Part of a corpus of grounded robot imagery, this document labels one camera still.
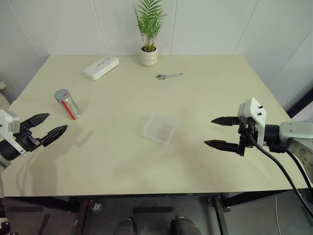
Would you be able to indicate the clear plastic container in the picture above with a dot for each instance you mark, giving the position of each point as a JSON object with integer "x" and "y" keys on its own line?
{"x": 160, "y": 128}

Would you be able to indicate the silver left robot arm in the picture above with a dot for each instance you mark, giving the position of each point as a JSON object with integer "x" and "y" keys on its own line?
{"x": 7, "y": 150}

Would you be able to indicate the green plant in white pot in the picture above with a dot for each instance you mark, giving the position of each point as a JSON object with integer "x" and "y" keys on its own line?
{"x": 148, "y": 57}

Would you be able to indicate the silver red can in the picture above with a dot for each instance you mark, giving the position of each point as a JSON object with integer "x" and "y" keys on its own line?
{"x": 71, "y": 109}

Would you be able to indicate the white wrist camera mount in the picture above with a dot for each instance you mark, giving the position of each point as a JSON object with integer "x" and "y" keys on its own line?
{"x": 9, "y": 122}
{"x": 254, "y": 110}

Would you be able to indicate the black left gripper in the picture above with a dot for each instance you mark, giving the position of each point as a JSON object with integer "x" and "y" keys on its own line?
{"x": 25, "y": 140}

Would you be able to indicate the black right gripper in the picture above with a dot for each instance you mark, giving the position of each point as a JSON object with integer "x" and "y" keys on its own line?
{"x": 242, "y": 142}

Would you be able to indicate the white rectangular case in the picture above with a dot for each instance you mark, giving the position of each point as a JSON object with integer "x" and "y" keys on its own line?
{"x": 100, "y": 67}

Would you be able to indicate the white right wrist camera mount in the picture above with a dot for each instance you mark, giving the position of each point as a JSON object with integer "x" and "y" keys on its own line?
{"x": 254, "y": 110}

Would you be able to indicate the black flat bar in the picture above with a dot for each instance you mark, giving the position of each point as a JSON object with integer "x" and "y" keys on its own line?
{"x": 152, "y": 210}

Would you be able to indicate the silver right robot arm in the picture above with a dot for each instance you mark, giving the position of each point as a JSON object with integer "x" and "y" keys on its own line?
{"x": 293, "y": 134}

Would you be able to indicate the silver adjustable wrench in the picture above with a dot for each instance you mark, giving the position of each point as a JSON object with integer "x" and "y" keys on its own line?
{"x": 168, "y": 75}

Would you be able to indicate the small clear plastic piece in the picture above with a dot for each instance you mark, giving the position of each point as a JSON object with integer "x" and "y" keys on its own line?
{"x": 96, "y": 206}

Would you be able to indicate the small round grey disc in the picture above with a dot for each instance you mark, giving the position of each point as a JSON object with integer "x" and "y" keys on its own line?
{"x": 61, "y": 94}

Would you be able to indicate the dark rounded shape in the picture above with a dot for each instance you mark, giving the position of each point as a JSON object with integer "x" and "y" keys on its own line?
{"x": 183, "y": 226}
{"x": 124, "y": 226}

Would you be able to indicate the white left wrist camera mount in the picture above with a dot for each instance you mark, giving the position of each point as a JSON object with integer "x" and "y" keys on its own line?
{"x": 9, "y": 122}

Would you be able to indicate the black metal table frame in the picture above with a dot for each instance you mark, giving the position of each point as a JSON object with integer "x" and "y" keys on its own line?
{"x": 49, "y": 203}

